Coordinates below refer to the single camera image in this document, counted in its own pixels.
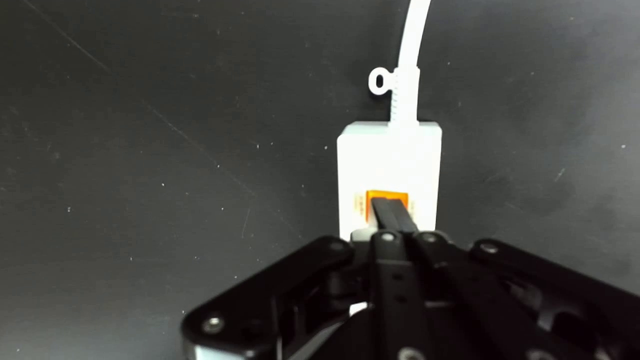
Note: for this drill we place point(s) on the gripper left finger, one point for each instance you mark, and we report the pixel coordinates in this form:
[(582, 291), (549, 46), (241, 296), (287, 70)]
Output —
[(300, 285)]

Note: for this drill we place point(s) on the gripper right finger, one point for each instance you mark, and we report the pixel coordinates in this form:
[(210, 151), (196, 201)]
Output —
[(525, 285)]

